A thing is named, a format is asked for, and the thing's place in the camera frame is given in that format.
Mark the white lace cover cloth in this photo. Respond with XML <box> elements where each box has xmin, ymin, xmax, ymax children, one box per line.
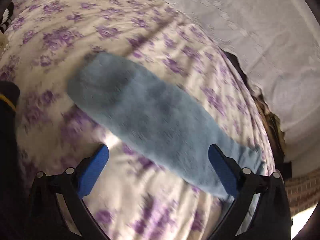
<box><xmin>165</xmin><ymin>0</ymin><xmax>319</xmax><ymax>166</ymax></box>

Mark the purple floral bed sheet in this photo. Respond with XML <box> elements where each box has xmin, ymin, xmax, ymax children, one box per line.
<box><xmin>1</xmin><ymin>0</ymin><xmax>275</xmax><ymax>239</ymax></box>

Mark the light blue fleece garment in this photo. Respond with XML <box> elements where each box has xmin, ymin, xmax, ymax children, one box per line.
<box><xmin>67</xmin><ymin>53</ymin><xmax>264</xmax><ymax>199</ymax></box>

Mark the beige knitted blanket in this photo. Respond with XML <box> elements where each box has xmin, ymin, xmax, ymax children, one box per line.
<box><xmin>285</xmin><ymin>168</ymin><xmax>320</xmax><ymax>217</ymax></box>

